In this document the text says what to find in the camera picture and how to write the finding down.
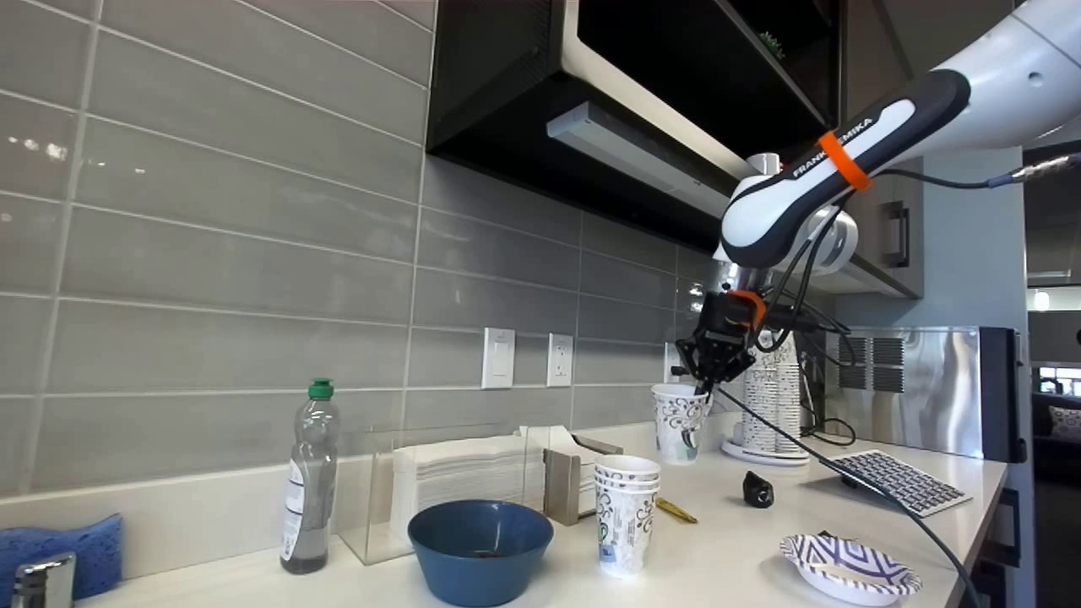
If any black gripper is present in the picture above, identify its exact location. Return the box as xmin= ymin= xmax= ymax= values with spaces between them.
xmin=673 ymin=286 xmax=772 ymax=395

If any white napkin stack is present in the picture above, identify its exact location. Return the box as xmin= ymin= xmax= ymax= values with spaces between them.
xmin=517 ymin=422 xmax=588 ymax=457

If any black binder clip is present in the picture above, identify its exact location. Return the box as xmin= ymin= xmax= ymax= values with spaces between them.
xmin=741 ymin=470 xmax=776 ymax=509

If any yellow packet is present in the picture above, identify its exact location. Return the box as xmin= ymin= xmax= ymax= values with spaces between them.
xmin=657 ymin=492 xmax=704 ymax=527

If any grey napkin holder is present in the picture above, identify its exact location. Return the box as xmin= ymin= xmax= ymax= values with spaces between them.
xmin=541 ymin=435 xmax=624 ymax=527

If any white mug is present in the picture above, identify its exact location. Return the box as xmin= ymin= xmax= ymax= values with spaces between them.
xmin=741 ymin=150 xmax=786 ymax=185

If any under-cabinet light strip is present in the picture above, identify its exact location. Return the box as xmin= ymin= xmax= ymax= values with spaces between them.
xmin=544 ymin=103 xmax=747 ymax=224

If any silver keyboard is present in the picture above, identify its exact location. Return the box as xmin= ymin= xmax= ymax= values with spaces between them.
xmin=835 ymin=448 xmax=972 ymax=519

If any blue patterned paper plate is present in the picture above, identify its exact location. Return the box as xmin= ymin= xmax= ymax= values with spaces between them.
xmin=780 ymin=527 xmax=924 ymax=608

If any stainless steel black appliance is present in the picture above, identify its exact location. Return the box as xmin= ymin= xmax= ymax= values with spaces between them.
xmin=898 ymin=326 xmax=1031 ymax=467

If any blue bowl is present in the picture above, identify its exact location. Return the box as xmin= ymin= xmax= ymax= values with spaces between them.
xmin=405 ymin=501 xmax=557 ymax=608

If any dark upper cabinet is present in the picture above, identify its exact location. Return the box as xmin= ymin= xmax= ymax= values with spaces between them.
xmin=426 ymin=0 xmax=842 ymax=259

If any clear acrylic container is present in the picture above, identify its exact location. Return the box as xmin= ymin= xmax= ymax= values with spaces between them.
xmin=334 ymin=431 xmax=534 ymax=569

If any clear bottle green cap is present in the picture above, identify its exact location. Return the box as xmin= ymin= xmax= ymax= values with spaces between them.
xmin=276 ymin=377 xmax=342 ymax=578

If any blue sponge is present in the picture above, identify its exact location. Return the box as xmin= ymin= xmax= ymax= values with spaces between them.
xmin=0 ymin=515 xmax=127 ymax=606

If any orange wrist strap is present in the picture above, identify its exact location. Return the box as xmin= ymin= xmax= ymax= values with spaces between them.
xmin=728 ymin=286 xmax=772 ymax=331

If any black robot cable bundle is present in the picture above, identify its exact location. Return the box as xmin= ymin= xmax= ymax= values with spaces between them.
xmin=714 ymin=150 xmax=1079 ymax=608

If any white wall switch plate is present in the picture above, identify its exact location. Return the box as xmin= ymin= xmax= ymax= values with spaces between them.
xmin=481 ymin=326 xmax=517 ymax=393

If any dark cabinet with handle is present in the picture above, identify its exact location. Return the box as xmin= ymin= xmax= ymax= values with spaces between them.
xmin=838 ymin=166 xmax=940 ymax=305

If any orange arm strap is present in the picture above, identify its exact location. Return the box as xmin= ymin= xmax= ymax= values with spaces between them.
xmin=817 ymin=130 xmax=877 ymax=196

